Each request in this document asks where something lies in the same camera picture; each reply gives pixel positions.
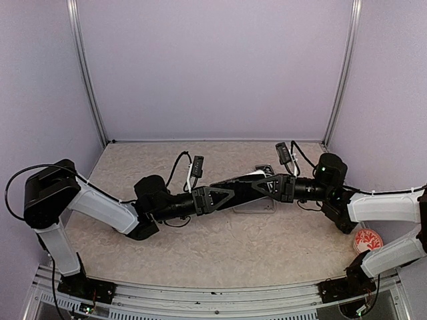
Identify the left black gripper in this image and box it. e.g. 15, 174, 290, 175
153, 186, 236, 222

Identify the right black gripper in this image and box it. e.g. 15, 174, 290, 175
252, 173, 332, 203

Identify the black phone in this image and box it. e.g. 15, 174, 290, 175
210, 170, 266, 211

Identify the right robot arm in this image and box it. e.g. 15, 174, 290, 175
252, 153, 426, 296

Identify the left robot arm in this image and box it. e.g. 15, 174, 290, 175
10, 159, 236, 297

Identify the dark phone case underneath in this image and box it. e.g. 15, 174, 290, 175
255, 164, 275, 177

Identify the black cup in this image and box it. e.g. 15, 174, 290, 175
335, 219, 357, 235

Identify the red white patterned coaster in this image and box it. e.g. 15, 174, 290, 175
353, 229, 384, 254

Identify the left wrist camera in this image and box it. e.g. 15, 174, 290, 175
186, 155, 204, 193

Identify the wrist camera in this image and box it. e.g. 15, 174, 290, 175
275, 142, 300, 177
186, 155, 204, 193

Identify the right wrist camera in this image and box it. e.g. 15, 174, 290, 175
275, 142, 300, 177

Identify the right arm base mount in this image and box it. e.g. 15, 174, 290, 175
318, 267, 376, 303

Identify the right aluminium corner post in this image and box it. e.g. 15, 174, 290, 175
322, 0, 362, 149

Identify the aluminium corner post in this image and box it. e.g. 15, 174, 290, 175
67, 0, 109, 148
322, 0, 362, 149

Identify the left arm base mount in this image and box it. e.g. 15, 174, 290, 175
57, 267, 117, 305

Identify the aluminium front rail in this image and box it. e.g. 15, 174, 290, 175
23, 283, 411, 320

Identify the left aluminium corner post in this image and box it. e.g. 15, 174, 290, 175
67, 0, 109, 148

